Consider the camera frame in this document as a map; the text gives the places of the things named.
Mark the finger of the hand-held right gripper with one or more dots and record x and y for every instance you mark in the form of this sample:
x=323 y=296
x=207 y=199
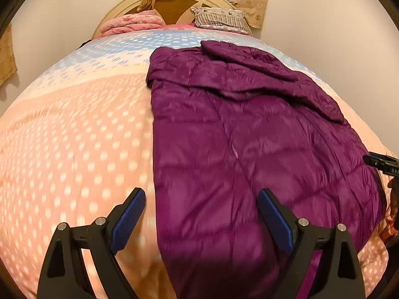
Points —
x=374 y=160

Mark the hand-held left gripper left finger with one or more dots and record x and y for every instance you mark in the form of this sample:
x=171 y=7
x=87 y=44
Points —
x=127 y=221

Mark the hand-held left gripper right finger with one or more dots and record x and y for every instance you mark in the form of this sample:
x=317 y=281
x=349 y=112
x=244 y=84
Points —
x=276 y=221

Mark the purple hooded puffer jacket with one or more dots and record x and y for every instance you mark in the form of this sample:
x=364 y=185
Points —
x=249 y=149

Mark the person's right hand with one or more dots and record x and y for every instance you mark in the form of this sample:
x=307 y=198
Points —
x=394 y=202

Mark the red patterned mattress cover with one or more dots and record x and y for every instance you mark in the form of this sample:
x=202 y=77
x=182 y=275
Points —
x=393 y=233

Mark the polka dot bedsheet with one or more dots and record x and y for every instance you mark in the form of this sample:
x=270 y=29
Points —
x=78 y=149

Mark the pink folded quilt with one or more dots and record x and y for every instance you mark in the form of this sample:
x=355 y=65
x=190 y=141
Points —
x=134 y=23

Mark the striped pillow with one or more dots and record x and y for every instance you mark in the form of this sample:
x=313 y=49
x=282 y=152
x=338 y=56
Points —
x=219 y=18

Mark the beige wooden headboard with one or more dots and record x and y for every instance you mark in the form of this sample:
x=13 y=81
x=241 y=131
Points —
x=174 y=9

